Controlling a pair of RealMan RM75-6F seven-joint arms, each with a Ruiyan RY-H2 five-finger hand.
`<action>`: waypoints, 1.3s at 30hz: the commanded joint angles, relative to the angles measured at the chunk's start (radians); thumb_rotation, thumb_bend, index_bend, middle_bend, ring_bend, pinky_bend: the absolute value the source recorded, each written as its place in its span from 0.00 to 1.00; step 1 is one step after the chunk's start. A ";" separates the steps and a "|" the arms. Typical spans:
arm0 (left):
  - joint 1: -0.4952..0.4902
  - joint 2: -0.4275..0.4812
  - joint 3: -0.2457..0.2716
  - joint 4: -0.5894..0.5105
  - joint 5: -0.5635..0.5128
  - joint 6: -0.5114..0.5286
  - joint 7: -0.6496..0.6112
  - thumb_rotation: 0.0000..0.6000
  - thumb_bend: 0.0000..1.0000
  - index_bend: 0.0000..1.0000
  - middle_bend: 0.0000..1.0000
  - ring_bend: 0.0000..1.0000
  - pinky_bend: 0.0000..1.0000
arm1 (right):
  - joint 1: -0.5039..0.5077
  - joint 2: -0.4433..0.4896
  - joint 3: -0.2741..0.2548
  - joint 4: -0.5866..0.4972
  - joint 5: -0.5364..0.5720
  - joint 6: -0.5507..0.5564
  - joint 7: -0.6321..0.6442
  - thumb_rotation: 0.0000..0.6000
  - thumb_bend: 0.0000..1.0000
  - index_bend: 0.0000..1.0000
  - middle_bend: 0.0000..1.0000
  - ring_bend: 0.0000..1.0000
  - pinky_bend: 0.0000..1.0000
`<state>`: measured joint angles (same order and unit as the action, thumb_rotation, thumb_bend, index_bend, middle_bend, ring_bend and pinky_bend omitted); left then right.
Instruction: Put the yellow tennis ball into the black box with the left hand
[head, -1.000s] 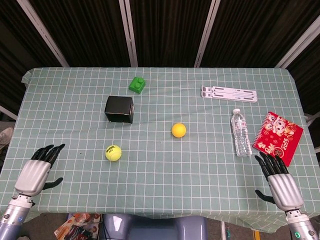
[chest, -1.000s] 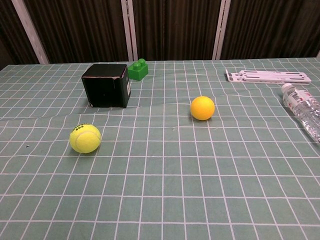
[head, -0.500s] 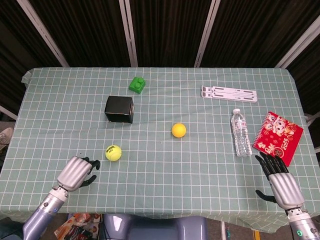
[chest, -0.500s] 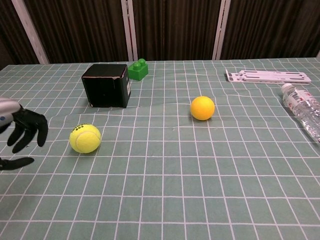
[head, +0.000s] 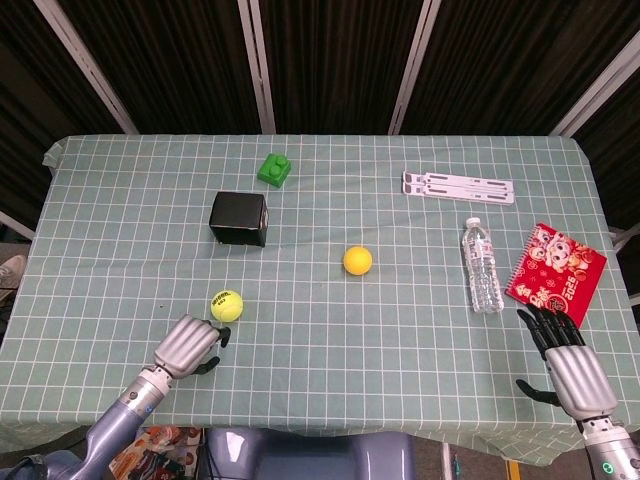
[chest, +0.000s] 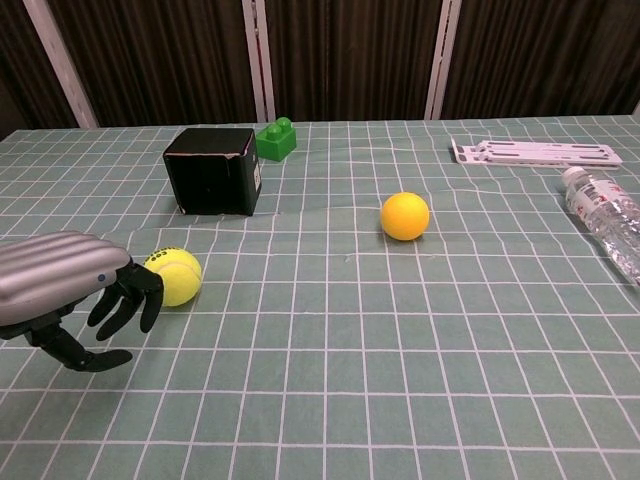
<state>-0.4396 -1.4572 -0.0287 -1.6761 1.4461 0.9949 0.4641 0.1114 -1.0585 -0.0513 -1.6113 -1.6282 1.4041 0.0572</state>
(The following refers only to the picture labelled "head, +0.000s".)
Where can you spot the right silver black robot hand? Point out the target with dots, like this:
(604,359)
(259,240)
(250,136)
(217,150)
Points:
(580,372)

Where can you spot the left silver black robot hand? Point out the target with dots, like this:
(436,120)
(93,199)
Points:
(182,345)

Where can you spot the yellow-green tennis ball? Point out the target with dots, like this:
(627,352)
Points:
(226,305)

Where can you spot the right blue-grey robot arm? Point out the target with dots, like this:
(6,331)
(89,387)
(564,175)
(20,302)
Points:
(611,445)

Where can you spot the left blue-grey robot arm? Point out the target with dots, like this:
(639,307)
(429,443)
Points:
(107,427)

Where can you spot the black open box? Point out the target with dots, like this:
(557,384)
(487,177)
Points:
(239,219)

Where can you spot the orange-yellow smooth ball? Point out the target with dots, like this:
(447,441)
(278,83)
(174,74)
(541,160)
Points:
(357,260)

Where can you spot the red spiral desk calendar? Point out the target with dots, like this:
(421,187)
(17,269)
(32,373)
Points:
(557,275)

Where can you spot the colourful printed bag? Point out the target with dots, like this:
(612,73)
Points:
(160,452)

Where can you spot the clear plastic water bottle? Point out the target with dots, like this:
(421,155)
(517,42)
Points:
(481,267)

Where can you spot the green checkered tablecloth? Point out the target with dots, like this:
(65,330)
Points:
(320,280)

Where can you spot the blue-grey robot torso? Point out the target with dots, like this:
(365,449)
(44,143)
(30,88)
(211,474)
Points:
(310,454)

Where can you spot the grey sneaker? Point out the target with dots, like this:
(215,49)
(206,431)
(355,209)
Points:
(9,274)

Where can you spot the green toy building brick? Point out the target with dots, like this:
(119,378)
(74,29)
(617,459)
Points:
(274,169)

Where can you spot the white folding laptop stand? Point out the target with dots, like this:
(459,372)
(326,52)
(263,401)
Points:
(457,188)

